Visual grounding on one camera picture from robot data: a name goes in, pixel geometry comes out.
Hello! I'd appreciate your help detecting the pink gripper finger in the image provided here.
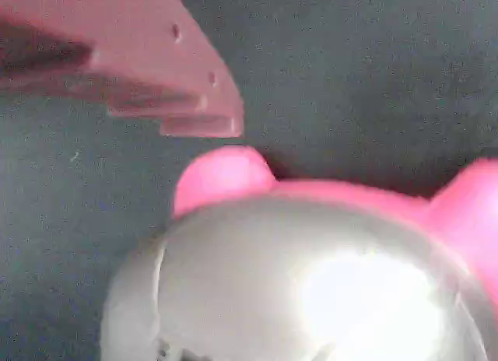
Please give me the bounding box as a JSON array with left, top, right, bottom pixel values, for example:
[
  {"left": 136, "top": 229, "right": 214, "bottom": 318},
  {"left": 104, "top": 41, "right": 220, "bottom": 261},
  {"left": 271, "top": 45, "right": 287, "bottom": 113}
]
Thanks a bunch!
[{"left": 0, "top": 0, "right": 245, "bottom": 138}]

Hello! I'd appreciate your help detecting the pink turtle toy silver shell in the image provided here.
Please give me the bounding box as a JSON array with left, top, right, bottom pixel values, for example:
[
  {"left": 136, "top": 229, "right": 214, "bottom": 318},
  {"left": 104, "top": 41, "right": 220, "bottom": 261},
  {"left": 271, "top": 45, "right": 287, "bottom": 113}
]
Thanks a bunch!
[{"left": 99, "top": 145, "right": 498, "bottom": 361}]

